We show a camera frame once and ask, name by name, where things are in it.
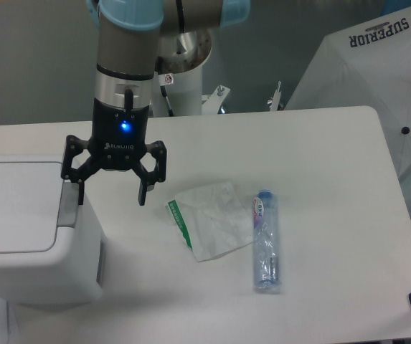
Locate white metal base frame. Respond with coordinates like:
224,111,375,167
147,80,285,118

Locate white trash can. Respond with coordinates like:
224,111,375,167
0,155,105,305

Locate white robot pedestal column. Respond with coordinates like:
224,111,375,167
151,29,212,113

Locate white umbrella Superior print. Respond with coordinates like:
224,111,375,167
284,1,411,183

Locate clear plastic water bottle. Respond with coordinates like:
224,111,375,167
252,189,281,294

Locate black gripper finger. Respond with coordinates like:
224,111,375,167
60,135,100,206
129,140,167,206

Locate black cable on pedestal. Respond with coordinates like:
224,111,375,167
156,55,175,118

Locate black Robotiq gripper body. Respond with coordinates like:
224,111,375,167
88,99,149,171

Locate white trash can lid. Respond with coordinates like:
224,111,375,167
0,161,78,254

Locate crumpled white green plastic bag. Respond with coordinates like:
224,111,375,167
165,181,252,262

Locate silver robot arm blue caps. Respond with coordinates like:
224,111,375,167
61,1,251,205

